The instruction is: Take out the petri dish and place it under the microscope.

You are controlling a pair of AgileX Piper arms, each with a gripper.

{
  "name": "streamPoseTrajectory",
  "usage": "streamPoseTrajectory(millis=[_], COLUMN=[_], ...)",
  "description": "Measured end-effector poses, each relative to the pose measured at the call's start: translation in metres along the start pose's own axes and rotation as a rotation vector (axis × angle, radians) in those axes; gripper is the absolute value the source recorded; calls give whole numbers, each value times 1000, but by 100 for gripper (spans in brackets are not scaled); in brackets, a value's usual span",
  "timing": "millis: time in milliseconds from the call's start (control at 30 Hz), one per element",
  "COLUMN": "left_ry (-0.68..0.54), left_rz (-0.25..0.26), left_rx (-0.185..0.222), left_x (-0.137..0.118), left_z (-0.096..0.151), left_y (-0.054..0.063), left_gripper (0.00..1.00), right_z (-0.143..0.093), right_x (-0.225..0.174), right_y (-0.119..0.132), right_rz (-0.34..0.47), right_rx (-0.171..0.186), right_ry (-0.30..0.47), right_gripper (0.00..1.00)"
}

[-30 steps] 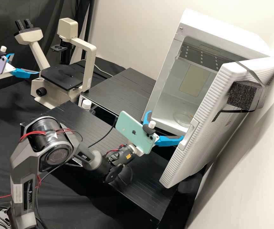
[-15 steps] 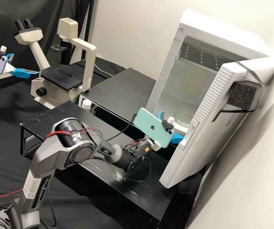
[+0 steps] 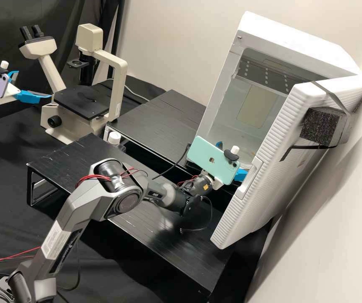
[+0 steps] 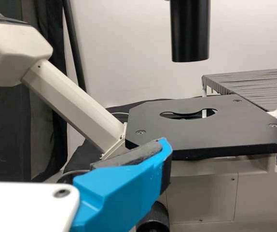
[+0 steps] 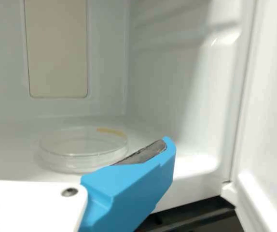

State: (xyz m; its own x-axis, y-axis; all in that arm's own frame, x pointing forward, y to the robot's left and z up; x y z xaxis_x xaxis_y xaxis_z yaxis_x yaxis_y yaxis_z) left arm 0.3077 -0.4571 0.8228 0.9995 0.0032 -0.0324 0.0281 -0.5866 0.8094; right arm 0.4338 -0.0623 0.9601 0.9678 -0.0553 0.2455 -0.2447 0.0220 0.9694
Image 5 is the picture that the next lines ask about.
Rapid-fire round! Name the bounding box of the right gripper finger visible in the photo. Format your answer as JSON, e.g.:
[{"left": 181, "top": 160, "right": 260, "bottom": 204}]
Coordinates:
[{"left": 80, "top": 136, "right": 177, "bottom": 232}]

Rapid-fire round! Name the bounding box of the petri dish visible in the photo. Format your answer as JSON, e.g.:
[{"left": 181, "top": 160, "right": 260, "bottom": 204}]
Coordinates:
[{"left": 33, "top": 125, "right": 129, "bottom": 175}]

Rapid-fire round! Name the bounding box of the white incubator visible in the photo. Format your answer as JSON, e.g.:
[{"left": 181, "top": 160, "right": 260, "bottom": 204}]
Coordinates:
[{"left": 0, "top": 0, "right": 260, "bottom": 215}]

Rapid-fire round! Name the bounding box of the incubator door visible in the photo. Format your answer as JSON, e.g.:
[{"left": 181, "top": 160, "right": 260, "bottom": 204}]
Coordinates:
[{"left": 235, "top": 0, "right": 277, "bottom": 232}]

